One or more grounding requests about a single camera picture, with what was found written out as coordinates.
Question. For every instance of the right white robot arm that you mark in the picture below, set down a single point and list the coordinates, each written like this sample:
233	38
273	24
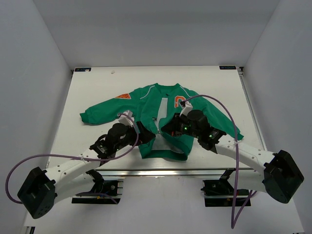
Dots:
276	174

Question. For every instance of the green zip-up jacket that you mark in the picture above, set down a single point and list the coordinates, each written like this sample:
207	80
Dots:
154	106

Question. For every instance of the aluminium table right rail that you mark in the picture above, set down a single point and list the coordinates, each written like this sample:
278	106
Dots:
240	71

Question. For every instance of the wrist white camera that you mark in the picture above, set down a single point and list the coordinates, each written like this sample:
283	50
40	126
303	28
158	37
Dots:
186	108
126	118

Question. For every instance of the blue corner label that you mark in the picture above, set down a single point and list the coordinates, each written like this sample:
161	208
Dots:
227	67
84	69

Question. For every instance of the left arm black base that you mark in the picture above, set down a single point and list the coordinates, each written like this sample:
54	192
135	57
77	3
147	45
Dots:
103	191

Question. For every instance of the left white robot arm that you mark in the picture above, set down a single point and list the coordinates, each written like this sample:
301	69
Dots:
44	188

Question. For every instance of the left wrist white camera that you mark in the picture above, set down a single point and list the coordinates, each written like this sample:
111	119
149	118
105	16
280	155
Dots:
126	118

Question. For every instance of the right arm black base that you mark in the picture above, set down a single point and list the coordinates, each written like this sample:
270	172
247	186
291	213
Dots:
219	192

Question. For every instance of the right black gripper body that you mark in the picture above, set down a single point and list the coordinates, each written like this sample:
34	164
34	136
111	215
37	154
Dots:
183	126

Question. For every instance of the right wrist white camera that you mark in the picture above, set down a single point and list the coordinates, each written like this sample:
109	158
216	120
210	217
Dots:
186	108

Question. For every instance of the aluminium table rail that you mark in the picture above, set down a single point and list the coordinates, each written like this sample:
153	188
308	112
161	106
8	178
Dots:
240	71
161	173

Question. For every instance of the left blue corner label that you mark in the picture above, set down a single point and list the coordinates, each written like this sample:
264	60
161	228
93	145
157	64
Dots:
84	69

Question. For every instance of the right blue corner label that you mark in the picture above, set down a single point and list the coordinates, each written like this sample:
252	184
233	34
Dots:
227	67

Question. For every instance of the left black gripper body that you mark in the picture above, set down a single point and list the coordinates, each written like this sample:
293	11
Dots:
130	138

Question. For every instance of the aluminium table front rail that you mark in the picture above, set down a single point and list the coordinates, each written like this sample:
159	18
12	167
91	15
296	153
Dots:
161	173

